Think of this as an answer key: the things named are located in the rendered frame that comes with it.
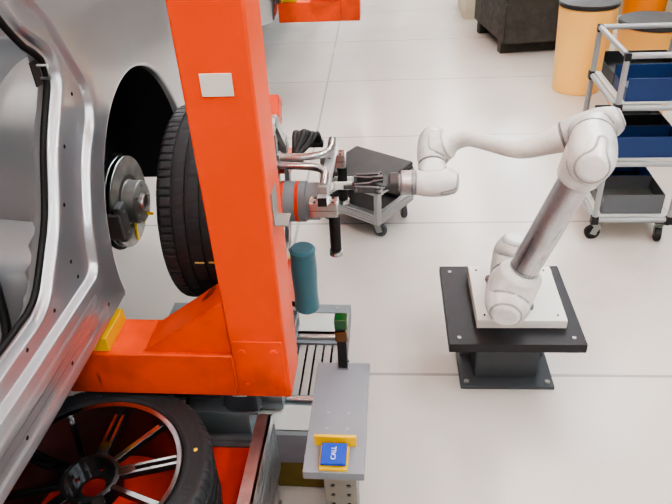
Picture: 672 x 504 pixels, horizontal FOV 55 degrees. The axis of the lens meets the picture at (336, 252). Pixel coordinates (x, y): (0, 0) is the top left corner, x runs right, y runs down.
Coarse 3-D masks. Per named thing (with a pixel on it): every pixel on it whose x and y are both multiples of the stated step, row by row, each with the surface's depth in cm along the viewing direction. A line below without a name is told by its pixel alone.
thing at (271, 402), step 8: (296, 312) 280; (296, 320) 274; (296, 328) 274; (296, 336) 274; (264, 400) 241; (272, 400) 241; (280, 400) 240; (264, 408) 244; (272, 408) 243; (280, 408) 243
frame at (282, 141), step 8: (272, 120) 211; (280, 128) 222; (280, 136) 224; (280, 144) 232; (288, 144) 237; (288, 152) 239; (288, 176) 241; (288, 224) 243; (288, 232) 242; (288, 240) 242; (288, 248) 240; (288, 256) 240
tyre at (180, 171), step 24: (168, 144) 194; (168, 168) 191; (192, 168) 191; (168, 192) 191; (192, 192) 190; (168, 216) 191; (192, 216) 191; (168, 240) 194; (192, 240) 193; (168, 264) 199; (192, 264) 199; (192, 288) 208
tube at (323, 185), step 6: (282, 162) 209; (288, 162) 209; (294, 162) 208; (300, 162) 208; (306, 162) 208; (282, 168) 209; (288, 168) 209; (294, 168) 208; (300, 168) 208; (306, 168) 208; (312, 168) 207; (318, 168) 205; (324, 168) 204; (324, 174) 200; (324, 180) 197; (318, 186) 196; (324, 186) 196; (318, 192) 196; (324, 192) 196
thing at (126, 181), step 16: (112, 160) 217; (128, 160) 224; (112, 176) 212; (128, 176) 224; (112, 192) 212; (128, 192) 219; (112, 208) 212; (128, 208) 219; (144, 224) 239; (128, 240) 225
